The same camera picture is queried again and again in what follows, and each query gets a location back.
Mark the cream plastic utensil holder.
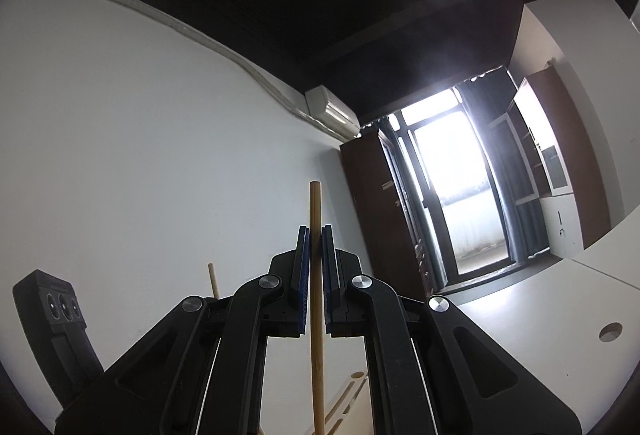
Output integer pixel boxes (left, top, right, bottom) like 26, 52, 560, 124
256, 367, 374, 434

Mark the dark brown wardrobe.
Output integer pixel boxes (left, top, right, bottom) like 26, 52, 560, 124
341, 129, 433, 301

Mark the glass balcony door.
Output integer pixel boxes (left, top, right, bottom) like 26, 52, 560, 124
388, 88, 514, 287

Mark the white and brown cabinet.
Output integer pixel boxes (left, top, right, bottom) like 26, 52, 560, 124
488, 67, 612, 259

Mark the dark blue curtain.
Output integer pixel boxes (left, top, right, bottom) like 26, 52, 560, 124
457, 68, 549, 263

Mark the table cable grommet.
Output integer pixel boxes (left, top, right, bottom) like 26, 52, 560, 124
599, 321, 623, 343

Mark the white wall air conditioner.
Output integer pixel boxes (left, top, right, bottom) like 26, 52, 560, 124
305, 85, 361, 140

